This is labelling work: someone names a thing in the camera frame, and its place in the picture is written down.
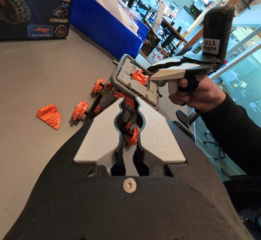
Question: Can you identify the person's right hand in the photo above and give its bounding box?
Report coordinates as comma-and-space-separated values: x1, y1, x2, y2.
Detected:
169, 74, 226, 113

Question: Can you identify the black product box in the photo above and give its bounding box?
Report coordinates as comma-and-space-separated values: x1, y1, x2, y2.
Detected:
141, 21, 162, 57

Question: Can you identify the dark blue toy kit box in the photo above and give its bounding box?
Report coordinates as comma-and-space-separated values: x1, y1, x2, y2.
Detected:
0, 0, 76, 40

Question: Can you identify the orange wedge plate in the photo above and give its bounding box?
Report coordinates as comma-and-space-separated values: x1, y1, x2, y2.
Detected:
36, 104, 61, 130

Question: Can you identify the black desk stand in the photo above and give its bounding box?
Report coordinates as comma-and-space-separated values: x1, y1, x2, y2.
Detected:
176, 109, 201, 129

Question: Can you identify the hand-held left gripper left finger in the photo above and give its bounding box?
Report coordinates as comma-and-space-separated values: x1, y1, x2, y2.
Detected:
73, 98, 125, 175

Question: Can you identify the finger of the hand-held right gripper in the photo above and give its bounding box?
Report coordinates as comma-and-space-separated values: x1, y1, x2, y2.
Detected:
149, 63, 202, 81
146, 57, 185, 74

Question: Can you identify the person's right forearm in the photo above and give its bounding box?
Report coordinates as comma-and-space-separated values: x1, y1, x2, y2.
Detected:
196, 92, 261, 176

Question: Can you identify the grey brick robot model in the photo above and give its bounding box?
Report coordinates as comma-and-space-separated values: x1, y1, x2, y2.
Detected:
102, 54, 163, 127

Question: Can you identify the blue plastic storage bin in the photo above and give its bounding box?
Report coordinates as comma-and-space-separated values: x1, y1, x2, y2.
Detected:
70, 0, 150, 60

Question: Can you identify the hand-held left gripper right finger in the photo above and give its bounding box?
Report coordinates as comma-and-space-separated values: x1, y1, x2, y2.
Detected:
134, 97, 186, 171

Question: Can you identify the black beam wheel frame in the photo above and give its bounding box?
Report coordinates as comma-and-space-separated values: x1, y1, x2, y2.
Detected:
87, 82, 111, 120

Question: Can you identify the orange crown gear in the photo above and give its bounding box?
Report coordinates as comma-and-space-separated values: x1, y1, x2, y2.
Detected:
132, 69, 149, 86

